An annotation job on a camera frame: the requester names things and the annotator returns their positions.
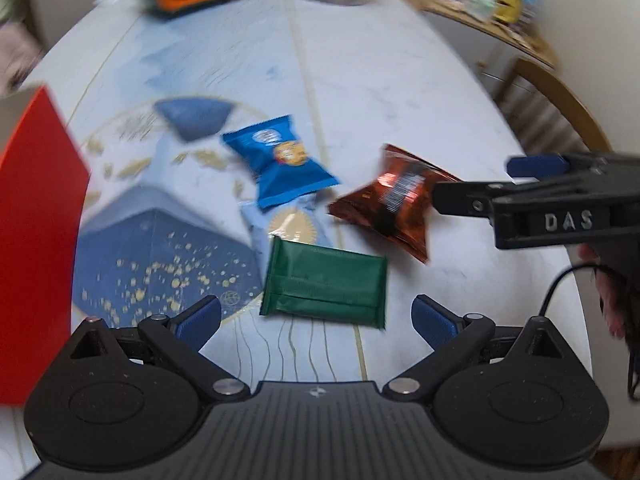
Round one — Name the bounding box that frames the black cable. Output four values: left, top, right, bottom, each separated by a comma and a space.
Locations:
539, 263, 602, 318

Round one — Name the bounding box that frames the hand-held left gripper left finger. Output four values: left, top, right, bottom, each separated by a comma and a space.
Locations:
70, 295, 251, 401

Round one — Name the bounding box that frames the person's right hand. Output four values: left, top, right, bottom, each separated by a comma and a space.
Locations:
577, 245, 640, 342

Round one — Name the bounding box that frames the green snack packet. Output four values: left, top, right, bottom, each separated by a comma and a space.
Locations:
259, 235, 389, 331

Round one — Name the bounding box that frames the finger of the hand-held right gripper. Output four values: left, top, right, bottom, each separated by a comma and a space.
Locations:
506, 152, 612, 179
432, 181, 497, 222

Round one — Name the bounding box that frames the grey and wood cabinet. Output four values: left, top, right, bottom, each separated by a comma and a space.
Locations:
384, 0, 559, 78

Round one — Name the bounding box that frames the wooden chair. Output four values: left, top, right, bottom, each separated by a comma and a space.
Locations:
492, 56, 617, 155

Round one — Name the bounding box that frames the brown foil snack packet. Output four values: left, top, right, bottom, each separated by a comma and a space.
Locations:
327, 143, 464, 264

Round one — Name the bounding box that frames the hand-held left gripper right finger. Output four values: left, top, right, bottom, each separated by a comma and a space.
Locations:
382, 295, 571, 401

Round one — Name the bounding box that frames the red cardboard box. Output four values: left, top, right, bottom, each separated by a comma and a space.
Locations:
0, 85, 92, 407

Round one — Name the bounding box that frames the blue snack packet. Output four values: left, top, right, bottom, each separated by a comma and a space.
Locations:
221, 114, 342, 210

